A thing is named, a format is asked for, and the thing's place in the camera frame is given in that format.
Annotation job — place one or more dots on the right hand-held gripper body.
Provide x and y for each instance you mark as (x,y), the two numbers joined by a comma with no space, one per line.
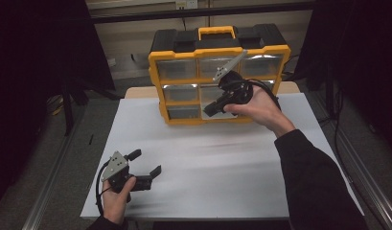
(235,89)

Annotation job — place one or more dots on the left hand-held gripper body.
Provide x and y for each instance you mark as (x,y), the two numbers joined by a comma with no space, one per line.
(117,167)

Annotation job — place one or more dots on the clear plastic drawer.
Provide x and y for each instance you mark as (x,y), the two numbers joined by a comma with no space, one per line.
(230,117)

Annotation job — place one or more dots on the yellow black drawer organizer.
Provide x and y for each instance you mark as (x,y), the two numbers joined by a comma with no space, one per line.
(222,40)

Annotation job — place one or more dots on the person's right hand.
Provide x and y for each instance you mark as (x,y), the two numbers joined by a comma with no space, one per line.
(264,110)

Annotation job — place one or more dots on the person's left hand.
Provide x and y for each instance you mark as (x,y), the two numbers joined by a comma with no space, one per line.
(115,204)

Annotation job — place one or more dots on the white table board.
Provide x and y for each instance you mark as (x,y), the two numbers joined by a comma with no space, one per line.
(200,159)

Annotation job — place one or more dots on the grid of clear drawers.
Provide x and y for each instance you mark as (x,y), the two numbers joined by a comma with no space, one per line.
(177,68)

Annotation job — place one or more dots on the wooden table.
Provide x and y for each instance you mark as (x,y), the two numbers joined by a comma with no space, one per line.
(139,92)

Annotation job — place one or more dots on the black metal stand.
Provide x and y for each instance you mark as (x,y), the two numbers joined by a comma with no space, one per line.
(68,108)

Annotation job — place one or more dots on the black curtain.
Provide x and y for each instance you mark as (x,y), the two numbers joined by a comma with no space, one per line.
(359,48)
(30,64)

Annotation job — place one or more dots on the aluminium frame rail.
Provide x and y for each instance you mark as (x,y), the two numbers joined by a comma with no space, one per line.
(46,191)
(372,188)

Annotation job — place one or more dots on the white wall socket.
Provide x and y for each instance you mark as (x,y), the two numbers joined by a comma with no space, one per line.
(187,4)

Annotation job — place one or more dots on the black horizontal rail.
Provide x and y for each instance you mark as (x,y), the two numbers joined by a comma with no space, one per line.
(152,14)

